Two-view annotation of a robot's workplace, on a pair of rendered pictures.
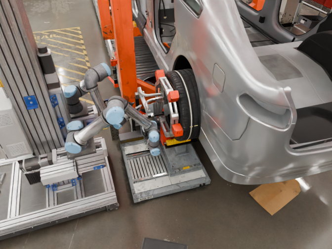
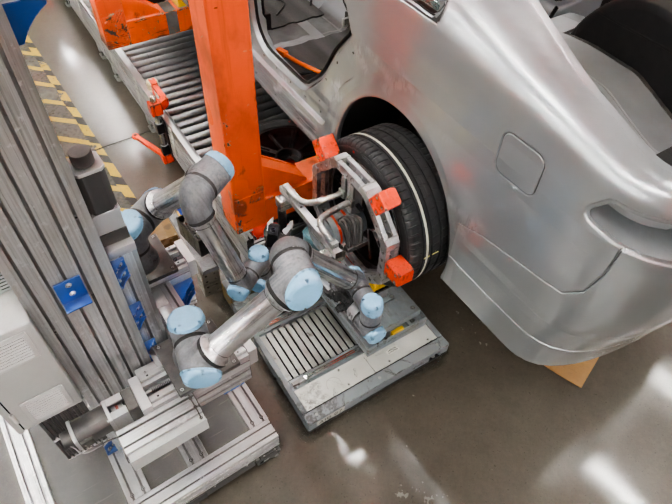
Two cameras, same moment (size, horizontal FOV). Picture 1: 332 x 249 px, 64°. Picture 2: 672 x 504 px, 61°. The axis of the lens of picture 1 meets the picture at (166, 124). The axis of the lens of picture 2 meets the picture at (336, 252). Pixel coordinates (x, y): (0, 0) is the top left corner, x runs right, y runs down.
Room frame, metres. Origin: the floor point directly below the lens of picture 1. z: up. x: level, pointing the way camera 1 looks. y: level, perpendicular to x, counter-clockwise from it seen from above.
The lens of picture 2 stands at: (0.42, 0.54, 2.53)
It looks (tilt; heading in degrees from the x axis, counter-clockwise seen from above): 49 degrees down; 343
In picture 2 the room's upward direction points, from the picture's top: 3 degrees clockwise
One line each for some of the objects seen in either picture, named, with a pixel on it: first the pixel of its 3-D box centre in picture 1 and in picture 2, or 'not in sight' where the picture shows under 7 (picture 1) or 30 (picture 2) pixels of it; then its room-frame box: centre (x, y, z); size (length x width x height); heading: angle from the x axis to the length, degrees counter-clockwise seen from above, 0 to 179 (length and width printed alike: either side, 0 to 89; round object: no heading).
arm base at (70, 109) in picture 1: (73, 104); (136, 253); (1.96, 0.86, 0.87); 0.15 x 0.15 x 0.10
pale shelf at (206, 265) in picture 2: not in sight; (201, 238); (2.40, 0.63, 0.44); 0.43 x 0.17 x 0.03; 17
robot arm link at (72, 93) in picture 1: (71, 94); (130, 231); (1.97, 0.86, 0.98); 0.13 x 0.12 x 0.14; 142
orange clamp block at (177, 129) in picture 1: (177, 130); (398, 271); (1.66, -0.10, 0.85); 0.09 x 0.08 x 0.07; 17
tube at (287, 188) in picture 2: (149, 88); (314, 184); (2.02, 0.15, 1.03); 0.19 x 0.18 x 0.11; 107
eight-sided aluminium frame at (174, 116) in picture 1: (165, 108); (352, 220); (1.96, 0.00, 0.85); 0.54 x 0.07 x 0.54; 17
